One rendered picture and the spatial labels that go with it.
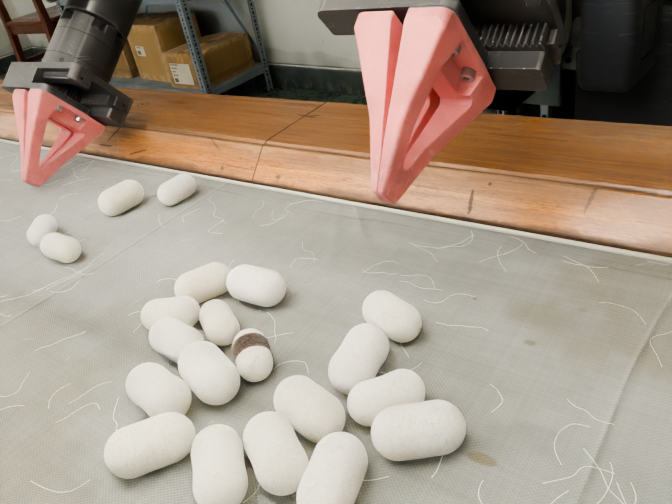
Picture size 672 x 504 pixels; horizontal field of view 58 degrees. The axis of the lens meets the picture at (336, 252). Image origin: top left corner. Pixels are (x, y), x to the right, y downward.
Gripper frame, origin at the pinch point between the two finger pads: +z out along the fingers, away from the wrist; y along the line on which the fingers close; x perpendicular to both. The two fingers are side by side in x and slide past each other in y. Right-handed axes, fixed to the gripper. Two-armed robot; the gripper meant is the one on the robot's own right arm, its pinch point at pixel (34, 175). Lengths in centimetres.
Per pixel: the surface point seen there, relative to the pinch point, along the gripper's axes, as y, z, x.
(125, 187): 12.3, -0.4, 0.1
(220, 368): 33.7, 8.9, -7.7
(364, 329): 38.5, 5.3, -4.7
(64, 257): 14.5, 6.1, -4.1
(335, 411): 39.7, 8.9, -7.1
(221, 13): -193, -142, 169
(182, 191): 16.1, -1.4, 2.1
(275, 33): -156, -133, 175
